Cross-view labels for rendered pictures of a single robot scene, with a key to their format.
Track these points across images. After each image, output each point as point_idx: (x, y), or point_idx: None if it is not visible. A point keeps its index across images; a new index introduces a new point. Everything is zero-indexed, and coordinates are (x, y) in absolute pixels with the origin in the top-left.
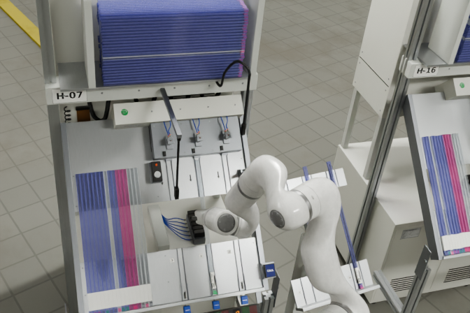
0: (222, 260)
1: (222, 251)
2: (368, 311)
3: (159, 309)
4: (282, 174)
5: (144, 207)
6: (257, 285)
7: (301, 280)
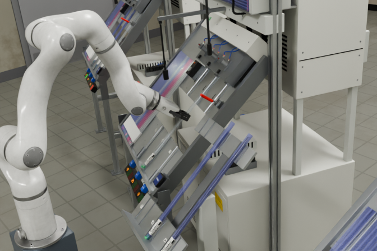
0: (163, 153)
1: (168, 148)
2: (16, 150)
3: None
4: (64, 14)
5: (257, 142)
6: (155, 187)
7: (150, 200)
